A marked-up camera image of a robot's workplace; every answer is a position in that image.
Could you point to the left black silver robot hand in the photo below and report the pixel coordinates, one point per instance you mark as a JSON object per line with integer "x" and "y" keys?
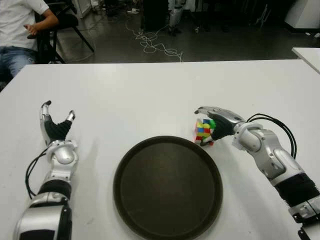
{"x": 57, "y": 131}

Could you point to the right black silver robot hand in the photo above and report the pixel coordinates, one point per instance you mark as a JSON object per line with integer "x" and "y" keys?
{"x": 223, "y": 126}

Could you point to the multicoloured Rubik's cube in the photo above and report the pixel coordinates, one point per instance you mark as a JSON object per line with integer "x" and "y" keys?
{"x": 201, "y": 128}

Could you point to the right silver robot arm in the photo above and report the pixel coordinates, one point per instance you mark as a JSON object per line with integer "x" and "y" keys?
{"x": 275, "y": 155}

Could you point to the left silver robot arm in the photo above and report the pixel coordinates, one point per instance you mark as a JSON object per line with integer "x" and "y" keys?
{"x": 61, "y": 156}

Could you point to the dark round plate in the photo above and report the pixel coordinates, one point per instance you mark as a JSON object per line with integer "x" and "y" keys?
{"x": 167, "y": 190}

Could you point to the white side table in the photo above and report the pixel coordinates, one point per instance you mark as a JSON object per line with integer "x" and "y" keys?
{"x": 310, "y": 56}

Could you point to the black chair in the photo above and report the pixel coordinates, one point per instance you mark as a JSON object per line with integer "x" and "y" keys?
{"x": 67, "y": 20}

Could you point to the folded silver stand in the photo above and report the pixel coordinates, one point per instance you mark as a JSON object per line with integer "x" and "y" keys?
{"x": 261, "y": 18}

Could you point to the seated person in white shirt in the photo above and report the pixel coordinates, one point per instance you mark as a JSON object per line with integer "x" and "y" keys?
{"x": 15, "y": 22}

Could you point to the white framed panel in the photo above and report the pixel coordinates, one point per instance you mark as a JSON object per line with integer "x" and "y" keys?
{"x": 83, "y": 9}

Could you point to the small white floor object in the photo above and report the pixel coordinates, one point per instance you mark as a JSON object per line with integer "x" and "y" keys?
{"x": 315, "y": 34}

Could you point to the black floor cabinet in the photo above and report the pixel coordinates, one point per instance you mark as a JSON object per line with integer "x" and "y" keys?
{"x": 155, "y": 13}

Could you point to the white cabinet with black base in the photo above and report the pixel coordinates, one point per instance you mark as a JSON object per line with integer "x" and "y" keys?
{"x": 305, "y": 12}

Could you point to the white power strip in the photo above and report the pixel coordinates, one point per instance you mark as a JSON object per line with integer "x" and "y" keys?
{"x": 133, "y": 10}

